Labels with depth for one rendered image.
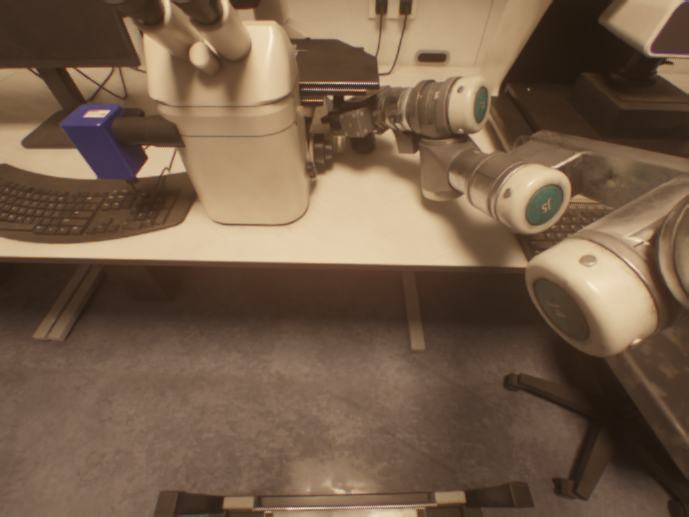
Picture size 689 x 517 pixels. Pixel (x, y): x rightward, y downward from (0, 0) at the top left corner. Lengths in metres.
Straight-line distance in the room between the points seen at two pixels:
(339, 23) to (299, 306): 1.03
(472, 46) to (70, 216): 1.21
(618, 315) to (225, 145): 0.48
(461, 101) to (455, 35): 0.77
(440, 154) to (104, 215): 0.62
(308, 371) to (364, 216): 0.77
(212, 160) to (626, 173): 0.52
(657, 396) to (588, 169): 0.63
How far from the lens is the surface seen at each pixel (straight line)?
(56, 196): 0.84
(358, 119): 0.60
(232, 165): 0.53
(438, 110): 0.54
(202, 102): 0.49
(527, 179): 0.41
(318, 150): 0.66
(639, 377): 0.98
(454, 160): 0.52
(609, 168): 0.45
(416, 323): 1.29
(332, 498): 0.85
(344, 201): 0.64
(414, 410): 1.22
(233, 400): 1.27
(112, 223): 0.72
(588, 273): 0.28
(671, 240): 0.28
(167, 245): 0.64
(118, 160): 0.58
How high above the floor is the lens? 1.17
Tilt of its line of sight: 51 degrees down
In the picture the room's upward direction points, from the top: straight up
